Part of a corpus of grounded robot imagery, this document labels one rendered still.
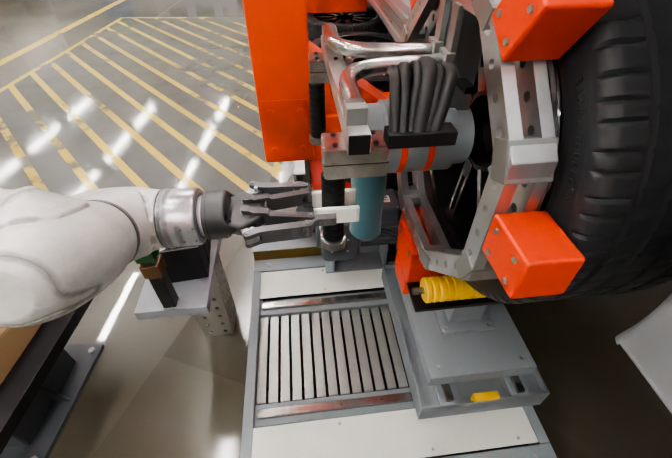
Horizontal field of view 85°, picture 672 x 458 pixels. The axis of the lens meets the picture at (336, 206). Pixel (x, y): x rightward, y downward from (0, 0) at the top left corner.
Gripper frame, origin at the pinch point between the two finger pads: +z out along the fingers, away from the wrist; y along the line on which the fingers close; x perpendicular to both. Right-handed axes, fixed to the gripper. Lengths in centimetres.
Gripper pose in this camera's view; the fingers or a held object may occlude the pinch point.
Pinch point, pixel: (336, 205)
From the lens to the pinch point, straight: 58.4
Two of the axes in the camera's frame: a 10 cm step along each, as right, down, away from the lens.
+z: 9.9, -0.7, 0.8
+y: 1.1, 6.5, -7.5
